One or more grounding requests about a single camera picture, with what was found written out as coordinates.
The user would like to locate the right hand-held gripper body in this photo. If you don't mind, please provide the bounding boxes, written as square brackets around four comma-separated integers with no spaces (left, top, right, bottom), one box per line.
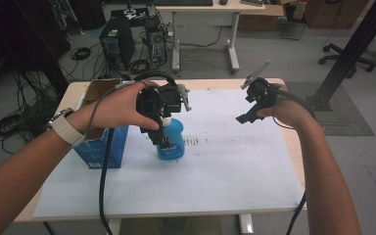
[240,59,279,116]

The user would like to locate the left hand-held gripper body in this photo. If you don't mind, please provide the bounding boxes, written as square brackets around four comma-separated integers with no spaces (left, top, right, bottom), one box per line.
[136,82,192,138]

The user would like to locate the blue bottle with white cap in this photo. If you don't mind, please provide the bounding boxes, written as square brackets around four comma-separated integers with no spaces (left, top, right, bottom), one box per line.
[156,117,186,162]

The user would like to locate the blue cardboard box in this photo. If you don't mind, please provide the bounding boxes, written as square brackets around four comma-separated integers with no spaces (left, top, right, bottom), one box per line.
[72,77,130,169]

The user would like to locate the person's right hand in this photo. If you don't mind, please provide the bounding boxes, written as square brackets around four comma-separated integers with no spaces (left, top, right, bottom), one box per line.
[257,82,311,130]

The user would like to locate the person's left hand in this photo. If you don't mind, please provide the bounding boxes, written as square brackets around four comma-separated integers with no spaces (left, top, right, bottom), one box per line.
[67,79,161,135]

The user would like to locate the white sheet mat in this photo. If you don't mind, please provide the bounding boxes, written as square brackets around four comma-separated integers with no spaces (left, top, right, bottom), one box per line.
[32,87,306,219]

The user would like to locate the open-sided computer tower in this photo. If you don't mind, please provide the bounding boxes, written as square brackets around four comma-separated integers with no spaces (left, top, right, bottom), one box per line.
[144,18,168,66]

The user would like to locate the black computer tower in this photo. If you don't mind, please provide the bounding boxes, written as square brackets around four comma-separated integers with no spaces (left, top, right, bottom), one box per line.
[98,15,137,71]

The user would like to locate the brown cardboard box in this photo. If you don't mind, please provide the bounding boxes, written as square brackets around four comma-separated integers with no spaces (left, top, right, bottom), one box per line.
[237,4,286,32]

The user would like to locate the person's khaki trousers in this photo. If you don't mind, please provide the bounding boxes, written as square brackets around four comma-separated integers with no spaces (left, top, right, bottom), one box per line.
[119,215,231,235]

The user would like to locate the grey floor mat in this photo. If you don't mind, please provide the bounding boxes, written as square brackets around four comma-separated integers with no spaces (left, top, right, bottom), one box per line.
[285,80,375,137]

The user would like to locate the black office chair base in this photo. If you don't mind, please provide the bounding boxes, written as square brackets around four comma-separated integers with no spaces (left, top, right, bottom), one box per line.
[318,42,376,79]

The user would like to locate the white table leg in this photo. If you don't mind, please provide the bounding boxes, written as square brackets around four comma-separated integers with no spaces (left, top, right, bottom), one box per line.
[107,218,122,235]
[238,213,255,235]

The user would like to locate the black keyboard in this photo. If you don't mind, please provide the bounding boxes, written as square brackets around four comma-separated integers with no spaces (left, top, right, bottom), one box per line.
[152,0,214,7]

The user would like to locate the white-legged wooden desk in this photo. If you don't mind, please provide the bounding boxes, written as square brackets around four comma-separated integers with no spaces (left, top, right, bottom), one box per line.
[154,0,267,74]

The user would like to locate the brown wooden cabinet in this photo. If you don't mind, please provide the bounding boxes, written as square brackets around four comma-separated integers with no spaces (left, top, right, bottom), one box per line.
[303,0,370,29]

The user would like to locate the dark curtain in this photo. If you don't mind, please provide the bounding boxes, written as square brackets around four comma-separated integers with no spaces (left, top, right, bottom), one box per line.
[0,0,71,99]

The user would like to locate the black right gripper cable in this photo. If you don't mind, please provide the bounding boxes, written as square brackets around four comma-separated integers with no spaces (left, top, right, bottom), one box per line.
[271,87,317,130]

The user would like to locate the thick black left gripper cable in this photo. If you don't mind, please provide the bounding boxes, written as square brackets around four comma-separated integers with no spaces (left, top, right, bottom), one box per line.
[98,126,116,235]

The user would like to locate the thin grey cable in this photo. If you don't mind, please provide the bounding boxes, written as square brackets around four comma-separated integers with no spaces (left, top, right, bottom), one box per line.
[84,80,136,138]

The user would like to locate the black wire rack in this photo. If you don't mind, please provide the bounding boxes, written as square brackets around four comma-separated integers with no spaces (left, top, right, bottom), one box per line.
[280,18,306,41]

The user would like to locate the white strap wristwatch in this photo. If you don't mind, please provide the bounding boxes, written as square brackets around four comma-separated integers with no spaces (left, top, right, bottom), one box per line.
[48,107,86,148]

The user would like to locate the black metal post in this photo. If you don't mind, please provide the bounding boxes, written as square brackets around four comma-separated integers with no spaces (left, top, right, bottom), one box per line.
[306,0,376,112]

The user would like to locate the bundle of black floor cables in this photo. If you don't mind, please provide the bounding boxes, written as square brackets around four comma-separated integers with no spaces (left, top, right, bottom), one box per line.
[0,69,62,155]

